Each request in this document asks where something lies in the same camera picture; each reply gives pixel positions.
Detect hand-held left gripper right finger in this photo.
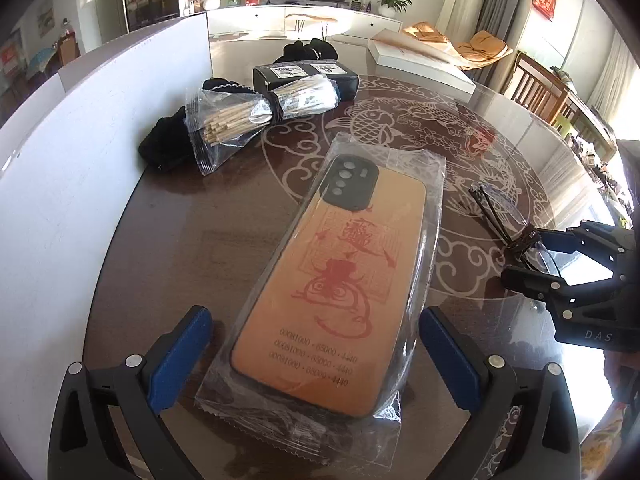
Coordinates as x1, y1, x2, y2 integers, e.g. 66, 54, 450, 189
419, 305, 583, 480

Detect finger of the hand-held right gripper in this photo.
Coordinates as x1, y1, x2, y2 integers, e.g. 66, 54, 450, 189
501, 264, 601, 313
537, 220, 636, 266

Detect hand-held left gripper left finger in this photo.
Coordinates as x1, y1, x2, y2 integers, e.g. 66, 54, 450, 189
47, 306, 213, 480

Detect phone case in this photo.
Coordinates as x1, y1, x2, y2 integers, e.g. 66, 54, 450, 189
194, 131, 447, 466

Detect white partition board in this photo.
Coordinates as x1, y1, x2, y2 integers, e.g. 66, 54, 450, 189
0, 11, 212, 480

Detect black velvet cloth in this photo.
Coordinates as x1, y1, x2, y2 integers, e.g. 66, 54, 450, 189
281, 37, 339, 64
139, 77, 261, 173

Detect wooden sticks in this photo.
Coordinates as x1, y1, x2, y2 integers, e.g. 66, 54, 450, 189
185, 74, 342, 177

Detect black box with white labels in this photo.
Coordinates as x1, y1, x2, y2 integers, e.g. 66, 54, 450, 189
251, 61, 360, 107

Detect person's right forearm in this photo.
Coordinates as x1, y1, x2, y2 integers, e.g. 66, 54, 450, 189
602, 346, 640, 411

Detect cluttered wooden side table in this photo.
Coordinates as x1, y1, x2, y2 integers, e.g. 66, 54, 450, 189
550, 67, 631, 221

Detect wooden dining chair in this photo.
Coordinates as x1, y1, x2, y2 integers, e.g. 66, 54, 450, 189
502, 51, 576, 126

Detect white sheer curtain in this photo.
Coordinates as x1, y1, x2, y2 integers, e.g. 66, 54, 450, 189
582, 35, 640, 146

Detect orange lounge chair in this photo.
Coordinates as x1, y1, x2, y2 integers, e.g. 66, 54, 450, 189
402, 21, 513, 68

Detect white flat cardboard box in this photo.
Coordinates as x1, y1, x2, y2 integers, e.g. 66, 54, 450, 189
367, 27, 476, 93

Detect grey curtain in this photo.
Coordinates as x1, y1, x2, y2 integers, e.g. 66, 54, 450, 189
482, 0, 543, 91

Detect white television cabinet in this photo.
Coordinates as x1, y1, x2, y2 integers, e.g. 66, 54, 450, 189
206, 2, 403, 43

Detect leafy plant in white pot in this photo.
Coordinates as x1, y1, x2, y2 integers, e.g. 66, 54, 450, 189
372, 0, 412, 17

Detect blue mesh food cover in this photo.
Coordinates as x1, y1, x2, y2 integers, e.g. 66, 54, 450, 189
27, 49, 56, 73

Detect white interior door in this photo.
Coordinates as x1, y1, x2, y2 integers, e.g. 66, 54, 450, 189
94, 0, 126, 43

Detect wooden stool with wire legs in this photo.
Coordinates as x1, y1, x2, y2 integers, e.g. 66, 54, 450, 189
286, 12, 338, 41

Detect framed wall painting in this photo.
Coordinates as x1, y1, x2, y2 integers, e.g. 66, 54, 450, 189
37, 0, 55, 36

